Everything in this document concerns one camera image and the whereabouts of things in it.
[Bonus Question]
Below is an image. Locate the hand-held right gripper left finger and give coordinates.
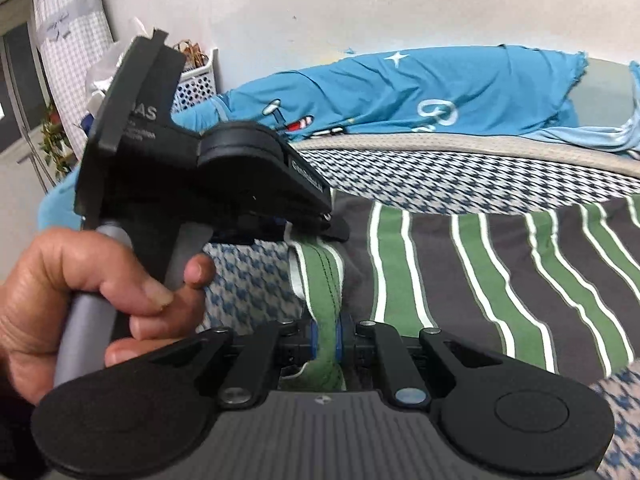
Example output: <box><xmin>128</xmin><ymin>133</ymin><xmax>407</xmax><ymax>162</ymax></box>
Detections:
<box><xmin>149</xmin><ymin>317</ymin><xmax>322</xmax><ymax>409</ymax></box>

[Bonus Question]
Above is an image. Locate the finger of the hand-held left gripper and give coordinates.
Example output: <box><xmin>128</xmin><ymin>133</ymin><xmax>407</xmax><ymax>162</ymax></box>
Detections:
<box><xmin>281</xmin><ymin>211</ymin><xmax>352</xmax><ymax>243</ymax></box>

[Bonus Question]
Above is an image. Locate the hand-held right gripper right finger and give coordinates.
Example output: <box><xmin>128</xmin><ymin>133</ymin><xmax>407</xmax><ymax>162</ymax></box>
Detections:
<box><xmin>335</xmin><ymin>318</ymin><xmax>505</xmax><ymax>409</ymax></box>

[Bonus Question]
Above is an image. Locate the green grey striped shirt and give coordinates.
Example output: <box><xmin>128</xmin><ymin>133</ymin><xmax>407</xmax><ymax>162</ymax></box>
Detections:
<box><xmin>286</xmin><ymin>191</ymin><xmax>640</xmax><ymax>392</ymax></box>

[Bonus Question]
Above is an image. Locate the person's left hand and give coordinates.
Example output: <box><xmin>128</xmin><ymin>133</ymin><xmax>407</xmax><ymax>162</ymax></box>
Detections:
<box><xmin>0</xmin><ymin>226</ymin><xmax>218</xmax><ymax>407</ymax></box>

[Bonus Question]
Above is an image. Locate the white perforated plastic basket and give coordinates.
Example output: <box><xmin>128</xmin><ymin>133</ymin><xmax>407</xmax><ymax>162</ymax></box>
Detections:
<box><xmin>170</xmin><ymin>47</ymin><xmax>222</xmax><ymax>114</ymax></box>

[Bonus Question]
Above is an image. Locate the red flower plant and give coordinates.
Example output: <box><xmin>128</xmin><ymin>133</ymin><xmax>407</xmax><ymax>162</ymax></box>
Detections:
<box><xmin>39</xmin><ymin>104</ymin><xmax>77</xmax><ymax>182</ymax></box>

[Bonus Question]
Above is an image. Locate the clear plastic bag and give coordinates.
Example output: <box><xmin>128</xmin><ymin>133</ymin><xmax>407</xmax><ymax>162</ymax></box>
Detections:
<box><xmin>84</xmin><ymin>17</ymin><xmax>146</xmax><ymax>113</ymax></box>

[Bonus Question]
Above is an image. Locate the houndstooth mattress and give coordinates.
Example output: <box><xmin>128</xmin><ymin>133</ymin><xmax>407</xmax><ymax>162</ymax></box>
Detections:
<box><xmin>199</xmin><ymin>131</ymin><xmax>640</xmax><ymax>480</ymax></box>

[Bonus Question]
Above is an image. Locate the checkered fabric wardrobe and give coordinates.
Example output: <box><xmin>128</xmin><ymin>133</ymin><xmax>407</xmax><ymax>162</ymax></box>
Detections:
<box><xmin>31</xmin><ymin>0</ymin><xmax>117</xmax><ymax>152</ymax></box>

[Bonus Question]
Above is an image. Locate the dark glass door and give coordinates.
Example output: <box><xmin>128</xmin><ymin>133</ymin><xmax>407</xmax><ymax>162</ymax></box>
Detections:
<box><xmin>0</xmin><ymin>20</ymin><xmax>51</xmax><ymax>192</ymax></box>

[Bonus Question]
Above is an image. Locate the blue printed blanket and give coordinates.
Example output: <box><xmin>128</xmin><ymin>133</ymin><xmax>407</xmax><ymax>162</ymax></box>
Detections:
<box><xmin>37</xmin><ymin>49</ymin><xmax>640</xmax><ymax>232</ymax></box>

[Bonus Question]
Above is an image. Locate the light blue cloth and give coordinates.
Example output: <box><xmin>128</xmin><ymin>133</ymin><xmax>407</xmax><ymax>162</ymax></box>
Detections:
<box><xmin>536</xmin><ymin>62</ymin><xmax>640</xmax><ymax>162</ymax></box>

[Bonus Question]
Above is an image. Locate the grey pillow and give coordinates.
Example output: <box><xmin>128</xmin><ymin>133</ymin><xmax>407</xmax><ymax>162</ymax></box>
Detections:
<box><xmin>569</xmin><ymin>56</ymin><xmax>637</xmax><ymax>129</ymax></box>

